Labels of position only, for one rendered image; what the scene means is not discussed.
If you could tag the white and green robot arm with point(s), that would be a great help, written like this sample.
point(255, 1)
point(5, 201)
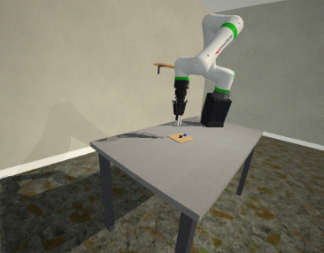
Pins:
point(217, 36)

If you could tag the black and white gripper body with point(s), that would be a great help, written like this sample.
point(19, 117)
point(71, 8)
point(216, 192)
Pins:
point(178, 94)

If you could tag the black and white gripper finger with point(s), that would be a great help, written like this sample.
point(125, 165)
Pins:
point(182, 109)
point(176, 112)

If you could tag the tan square mat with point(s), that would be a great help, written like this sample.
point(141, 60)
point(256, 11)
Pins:
point(177, 138)

